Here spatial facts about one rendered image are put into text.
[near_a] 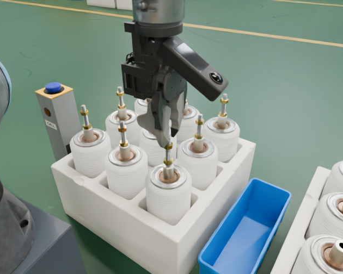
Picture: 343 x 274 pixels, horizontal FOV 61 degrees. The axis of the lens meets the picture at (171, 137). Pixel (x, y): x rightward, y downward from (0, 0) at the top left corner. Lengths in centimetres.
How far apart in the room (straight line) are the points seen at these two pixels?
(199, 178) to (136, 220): 17
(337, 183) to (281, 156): 45
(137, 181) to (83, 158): 14
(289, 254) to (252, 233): 25
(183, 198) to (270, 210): 34
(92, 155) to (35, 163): 44
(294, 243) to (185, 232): 21
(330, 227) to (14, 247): 50
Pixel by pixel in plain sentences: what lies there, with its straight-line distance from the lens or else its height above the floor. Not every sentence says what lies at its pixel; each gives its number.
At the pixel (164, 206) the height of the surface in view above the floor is 21.
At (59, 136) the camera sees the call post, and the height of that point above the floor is 19.
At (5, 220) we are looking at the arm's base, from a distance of 43.
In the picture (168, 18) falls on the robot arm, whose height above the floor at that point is 56.
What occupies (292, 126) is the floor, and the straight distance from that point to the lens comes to 131.
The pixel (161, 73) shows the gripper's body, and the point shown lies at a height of 49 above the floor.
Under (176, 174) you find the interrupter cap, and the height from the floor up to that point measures 25.
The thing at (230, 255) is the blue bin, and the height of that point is 0.
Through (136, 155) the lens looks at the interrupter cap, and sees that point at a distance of 65.
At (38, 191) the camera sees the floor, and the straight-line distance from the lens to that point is 101.
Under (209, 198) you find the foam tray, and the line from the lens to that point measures 66.
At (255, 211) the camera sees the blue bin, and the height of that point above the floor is 1.
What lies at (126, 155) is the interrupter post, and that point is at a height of 26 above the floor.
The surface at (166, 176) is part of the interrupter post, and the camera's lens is 58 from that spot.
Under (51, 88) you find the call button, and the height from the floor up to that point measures 33.
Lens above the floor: 66
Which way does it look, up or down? 35 degrees down
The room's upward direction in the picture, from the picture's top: straight up
